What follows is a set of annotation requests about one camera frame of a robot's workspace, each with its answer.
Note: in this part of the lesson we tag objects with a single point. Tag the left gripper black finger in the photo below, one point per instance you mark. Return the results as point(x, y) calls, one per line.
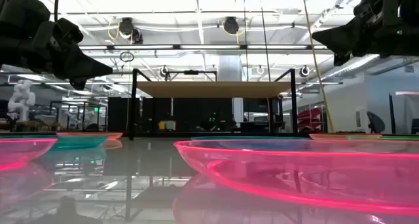
point(79, 84)
point(83, 67)

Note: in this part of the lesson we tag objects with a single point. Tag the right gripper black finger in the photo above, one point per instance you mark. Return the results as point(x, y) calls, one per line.
point(347, 37)
point(342, 59)

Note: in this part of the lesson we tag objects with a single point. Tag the teal translucent plastic plate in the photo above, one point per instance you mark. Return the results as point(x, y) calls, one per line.
point(78, 142)

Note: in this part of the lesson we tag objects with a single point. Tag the orange translucent plastic plate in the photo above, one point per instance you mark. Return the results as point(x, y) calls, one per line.
point(327, 136)
point(114, 136)

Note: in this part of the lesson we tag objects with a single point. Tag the pink translucent plastic plate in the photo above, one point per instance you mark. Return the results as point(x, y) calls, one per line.
point(294, 178)
point(19, 150)

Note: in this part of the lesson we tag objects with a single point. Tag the light green translucent plate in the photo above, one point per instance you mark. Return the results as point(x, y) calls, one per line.
point(399, 138)

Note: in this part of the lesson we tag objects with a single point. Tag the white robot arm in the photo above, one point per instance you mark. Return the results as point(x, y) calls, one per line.
point(21, 99)

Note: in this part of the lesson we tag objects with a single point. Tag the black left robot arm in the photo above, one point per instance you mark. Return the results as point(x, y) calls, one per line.
point(19, 8)

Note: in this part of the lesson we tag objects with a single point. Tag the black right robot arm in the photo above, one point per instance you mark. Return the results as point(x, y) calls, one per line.
point(410, 8)

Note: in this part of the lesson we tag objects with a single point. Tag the small white ceiling reel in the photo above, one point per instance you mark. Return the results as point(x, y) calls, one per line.
point(260, 70)
point(305, 71)
point(164, 71)

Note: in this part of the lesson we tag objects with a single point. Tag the black cabinet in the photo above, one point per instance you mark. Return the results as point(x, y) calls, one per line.
point(118, 114)

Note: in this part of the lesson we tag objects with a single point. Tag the red folded object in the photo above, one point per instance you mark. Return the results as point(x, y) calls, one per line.
point(309, 117)

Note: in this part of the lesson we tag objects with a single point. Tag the dark office chair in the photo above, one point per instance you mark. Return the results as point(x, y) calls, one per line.
point(375, 123)

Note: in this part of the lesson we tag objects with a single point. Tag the black metal table frame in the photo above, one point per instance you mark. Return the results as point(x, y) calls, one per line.
point(147, 134)

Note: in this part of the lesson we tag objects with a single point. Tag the wooden shelf with black frame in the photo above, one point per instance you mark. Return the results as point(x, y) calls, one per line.
point(212, 89)

